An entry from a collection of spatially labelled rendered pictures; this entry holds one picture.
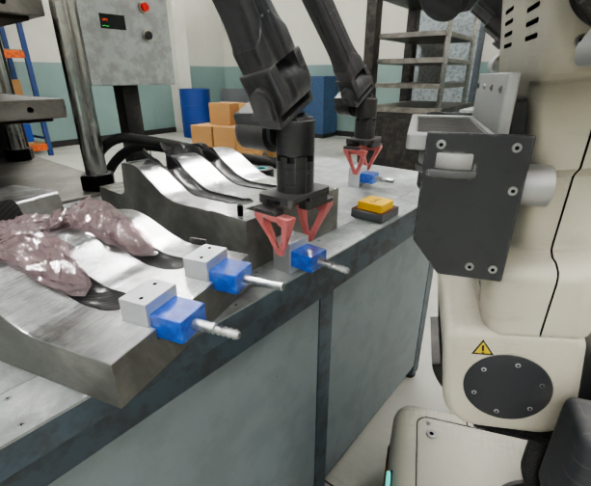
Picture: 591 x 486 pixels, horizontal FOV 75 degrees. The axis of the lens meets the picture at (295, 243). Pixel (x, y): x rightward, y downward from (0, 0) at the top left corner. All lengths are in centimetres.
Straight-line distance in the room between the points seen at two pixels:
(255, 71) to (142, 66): 100
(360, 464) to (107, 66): 146
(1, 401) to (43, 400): 4
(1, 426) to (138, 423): 19
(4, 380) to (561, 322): 62
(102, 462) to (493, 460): 84
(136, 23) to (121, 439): 124
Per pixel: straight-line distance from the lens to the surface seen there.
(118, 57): 146
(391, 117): 470
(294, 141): 56
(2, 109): 127
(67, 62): 127
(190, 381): 62
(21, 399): 50
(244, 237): 62
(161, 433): 65
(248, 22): 51
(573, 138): 51
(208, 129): 585
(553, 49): 45
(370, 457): 140
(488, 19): 77
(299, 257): 61
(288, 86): 53
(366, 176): 114
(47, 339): 47
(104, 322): 47
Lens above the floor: 110
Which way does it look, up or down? 23 degrees down
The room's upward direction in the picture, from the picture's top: straight up
